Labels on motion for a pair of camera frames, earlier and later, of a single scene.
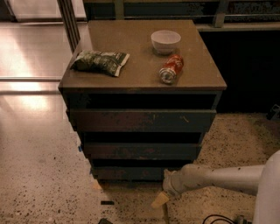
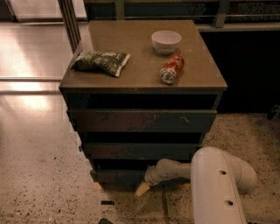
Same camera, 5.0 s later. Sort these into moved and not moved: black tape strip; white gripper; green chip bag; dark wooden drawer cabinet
Moved: white gripper
Not moved: green chip bag; dark wooden drawer cabinet; black tape strip
